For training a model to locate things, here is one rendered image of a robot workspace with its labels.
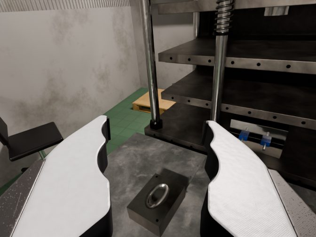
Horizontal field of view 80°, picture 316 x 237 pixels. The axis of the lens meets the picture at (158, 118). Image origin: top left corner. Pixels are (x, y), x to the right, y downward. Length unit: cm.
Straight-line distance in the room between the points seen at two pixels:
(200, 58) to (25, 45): 199
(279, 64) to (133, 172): 84
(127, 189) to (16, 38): 203
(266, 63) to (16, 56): 228
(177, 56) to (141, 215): 82
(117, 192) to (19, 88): 187
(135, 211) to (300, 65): 88
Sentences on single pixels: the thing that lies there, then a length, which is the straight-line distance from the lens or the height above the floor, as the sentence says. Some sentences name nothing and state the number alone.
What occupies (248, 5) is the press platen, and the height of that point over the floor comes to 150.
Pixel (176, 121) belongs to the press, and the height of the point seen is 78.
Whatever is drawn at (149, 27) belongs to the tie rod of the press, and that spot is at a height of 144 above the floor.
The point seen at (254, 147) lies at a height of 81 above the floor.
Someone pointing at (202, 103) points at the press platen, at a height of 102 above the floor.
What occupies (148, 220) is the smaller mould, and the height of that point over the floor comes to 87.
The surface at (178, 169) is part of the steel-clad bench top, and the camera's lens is 101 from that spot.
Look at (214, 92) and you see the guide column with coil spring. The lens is 105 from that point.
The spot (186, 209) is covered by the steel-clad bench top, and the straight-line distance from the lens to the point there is 87.
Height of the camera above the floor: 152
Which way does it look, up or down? 30 degrees down
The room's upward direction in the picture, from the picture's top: 5 degrees counter-clockwise
